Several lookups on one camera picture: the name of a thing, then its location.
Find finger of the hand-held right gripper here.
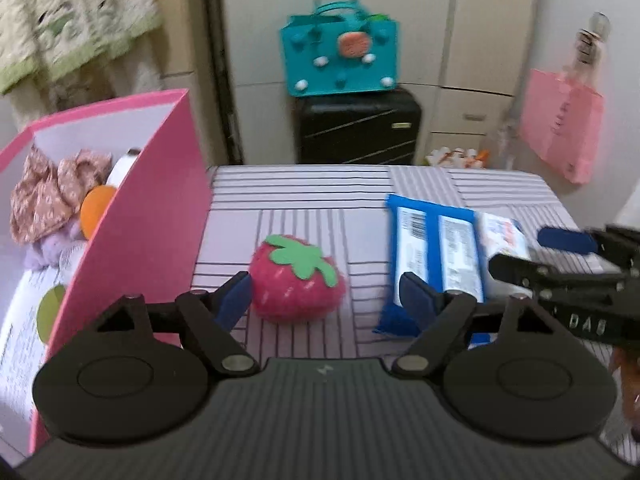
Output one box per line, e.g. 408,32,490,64
489,253,627,295
537,224,640,273

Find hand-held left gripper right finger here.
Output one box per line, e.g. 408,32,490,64
392,271,568,381

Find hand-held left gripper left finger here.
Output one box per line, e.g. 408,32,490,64
87,271,261,378

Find red strawberry plush toy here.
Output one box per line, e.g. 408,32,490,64
249,234,348,322

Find blue tissue packet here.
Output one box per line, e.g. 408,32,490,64
372,194,493,346

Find pink cardboard box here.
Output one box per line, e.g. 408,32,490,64
0,89,213,456

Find orange foam ball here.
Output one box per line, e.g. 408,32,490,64
80,185,118,240

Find green makeup sponge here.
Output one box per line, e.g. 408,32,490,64
37,284,68,345

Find purple plush toy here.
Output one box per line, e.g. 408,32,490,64
24,220,88,267

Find pink floral cloth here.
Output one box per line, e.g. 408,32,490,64
10,147,113,245

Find person's right hand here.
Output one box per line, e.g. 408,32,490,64
609,345,640,441

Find pink paper bag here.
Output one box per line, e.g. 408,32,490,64
517,69,606,185

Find striped tablecloth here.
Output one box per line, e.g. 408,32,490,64
192,164,640,463

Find white cylindrical object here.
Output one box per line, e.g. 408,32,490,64
105,148,143,189

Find black suitcase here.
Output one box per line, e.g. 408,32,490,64
292,87,423,166

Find printed white sheet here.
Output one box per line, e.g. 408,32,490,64
0,265,66,411

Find cream knit pants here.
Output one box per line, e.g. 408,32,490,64
10,35,168,126

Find teal felt handbag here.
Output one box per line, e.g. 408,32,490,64
280,0,401,97

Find cream green knit cardigan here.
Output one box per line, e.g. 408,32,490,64
0,0,163,96

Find clear wall hook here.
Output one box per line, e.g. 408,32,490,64
570,12,612,81

